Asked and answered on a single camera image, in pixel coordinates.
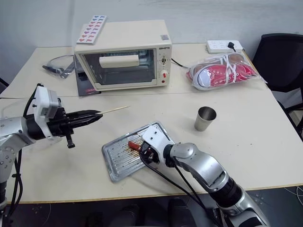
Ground dark chair edge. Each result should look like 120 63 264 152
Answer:
0 77 10 95

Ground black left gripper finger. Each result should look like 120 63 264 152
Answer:
67 109 102 119
68 113 104 126

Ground silver metal baking tray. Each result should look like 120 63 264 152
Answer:
101 121 177 183

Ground thin white floor cable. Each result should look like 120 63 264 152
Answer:
281 185 303 215

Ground red sausage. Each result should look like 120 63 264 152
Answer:
127 140 143 151

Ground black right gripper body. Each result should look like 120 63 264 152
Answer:
139 142 162 169

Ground clear bag with cable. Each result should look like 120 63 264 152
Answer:
42 54 77 79

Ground dark rounded shape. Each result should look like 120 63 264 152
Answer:
167 197 191 227
120 204 141 227

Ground heart sticker sheet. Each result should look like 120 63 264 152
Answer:
76 15 108 45

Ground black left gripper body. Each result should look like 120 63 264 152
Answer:
48 105 76 149

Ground stainless steel cup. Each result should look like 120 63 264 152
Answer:
194 106 217 131

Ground wooden skewer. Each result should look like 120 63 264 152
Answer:
99 105 131 115

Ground dark booklet with red label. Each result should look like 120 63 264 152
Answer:
73 56 103 97

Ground black office chair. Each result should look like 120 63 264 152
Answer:
251 33 303 140

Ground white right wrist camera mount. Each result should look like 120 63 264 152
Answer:
141 125 176 164

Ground cream toaster oven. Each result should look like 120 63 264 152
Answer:
73 19 173 93

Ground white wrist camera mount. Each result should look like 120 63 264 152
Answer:
33 85 63 140
141 125 176 164

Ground red shoes in bag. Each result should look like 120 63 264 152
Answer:
185 52 268 91

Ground black oven power cord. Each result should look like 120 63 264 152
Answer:
170 57 191 70

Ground red white-toed sneaker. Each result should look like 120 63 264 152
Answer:
191 63 258 90
186 53 250 76

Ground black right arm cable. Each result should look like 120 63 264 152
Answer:
142 159 215 227

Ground white power strip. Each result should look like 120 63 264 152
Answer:
205 39 244 54

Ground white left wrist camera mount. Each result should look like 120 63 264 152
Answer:
33 85 63 140

